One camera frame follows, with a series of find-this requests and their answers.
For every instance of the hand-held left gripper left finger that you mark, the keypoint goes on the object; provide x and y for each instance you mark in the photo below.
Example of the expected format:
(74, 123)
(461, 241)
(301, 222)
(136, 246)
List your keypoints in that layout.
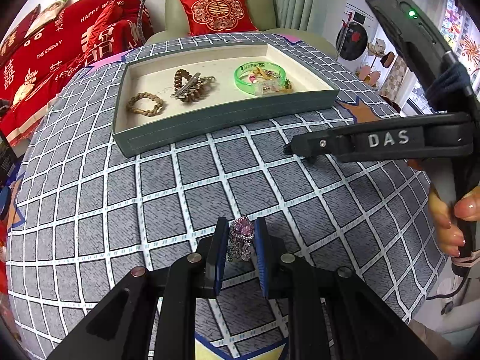
(221, 258)

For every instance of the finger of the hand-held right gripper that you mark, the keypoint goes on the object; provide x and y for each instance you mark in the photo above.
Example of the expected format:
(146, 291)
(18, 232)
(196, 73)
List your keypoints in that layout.
(337, 142)

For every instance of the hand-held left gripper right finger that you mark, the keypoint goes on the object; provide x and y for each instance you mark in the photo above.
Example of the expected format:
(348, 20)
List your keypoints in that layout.
(262, 258)

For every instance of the grey-green jewelry tray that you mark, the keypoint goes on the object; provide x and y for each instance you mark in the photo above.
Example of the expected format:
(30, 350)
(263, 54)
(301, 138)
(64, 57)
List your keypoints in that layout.
(225, 127)

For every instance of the green translucent bangle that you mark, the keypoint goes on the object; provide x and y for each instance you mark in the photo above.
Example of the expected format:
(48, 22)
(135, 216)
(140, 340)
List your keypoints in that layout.
(240, 78)

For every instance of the silver hair clip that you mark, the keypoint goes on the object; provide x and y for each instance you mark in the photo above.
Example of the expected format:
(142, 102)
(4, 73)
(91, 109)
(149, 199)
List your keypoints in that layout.
(187, 84)

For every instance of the person's right hand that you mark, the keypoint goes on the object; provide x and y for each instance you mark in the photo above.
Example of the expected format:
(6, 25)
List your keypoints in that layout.
(442, 225)

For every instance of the lotus flower ornament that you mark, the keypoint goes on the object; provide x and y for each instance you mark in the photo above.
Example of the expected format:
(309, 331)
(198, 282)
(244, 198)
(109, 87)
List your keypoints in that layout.
(375, 48)

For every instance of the orange star patch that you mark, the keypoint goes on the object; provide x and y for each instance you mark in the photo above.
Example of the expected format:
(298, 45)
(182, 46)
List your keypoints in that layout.
(367, 112)

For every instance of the white washing machine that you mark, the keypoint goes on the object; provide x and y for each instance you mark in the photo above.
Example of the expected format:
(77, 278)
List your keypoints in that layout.
(352, 37)

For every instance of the dark blue cloth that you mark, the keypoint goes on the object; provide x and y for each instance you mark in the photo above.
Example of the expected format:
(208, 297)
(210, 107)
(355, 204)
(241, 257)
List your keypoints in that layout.
(448, 84)

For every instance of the yellow star patch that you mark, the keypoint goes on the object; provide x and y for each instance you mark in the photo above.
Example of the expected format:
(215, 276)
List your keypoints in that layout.
(240, 350)

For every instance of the pink star patch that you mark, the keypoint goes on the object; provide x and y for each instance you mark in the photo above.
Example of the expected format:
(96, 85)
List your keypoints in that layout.
(291, 39)
(108, 60)

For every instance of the grey checked tablecloth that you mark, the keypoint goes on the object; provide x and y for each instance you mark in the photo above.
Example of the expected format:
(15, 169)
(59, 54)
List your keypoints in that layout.
(112, 213)

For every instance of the red embroidered cushion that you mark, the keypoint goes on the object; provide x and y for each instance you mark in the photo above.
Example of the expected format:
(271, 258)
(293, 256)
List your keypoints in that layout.
(217, 11)

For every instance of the person's clothing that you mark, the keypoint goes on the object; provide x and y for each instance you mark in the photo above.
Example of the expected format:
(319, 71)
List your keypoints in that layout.
(450, 339)

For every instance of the pale green armchair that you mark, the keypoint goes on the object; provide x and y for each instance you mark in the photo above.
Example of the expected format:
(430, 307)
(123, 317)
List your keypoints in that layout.
(172, 7)

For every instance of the red printed blanket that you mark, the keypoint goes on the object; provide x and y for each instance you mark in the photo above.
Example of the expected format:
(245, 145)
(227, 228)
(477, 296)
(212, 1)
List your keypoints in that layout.
(56, 48)

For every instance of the photo print pillow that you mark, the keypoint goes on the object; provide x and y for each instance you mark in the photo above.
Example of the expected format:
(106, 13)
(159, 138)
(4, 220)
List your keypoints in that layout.
(48, 11)

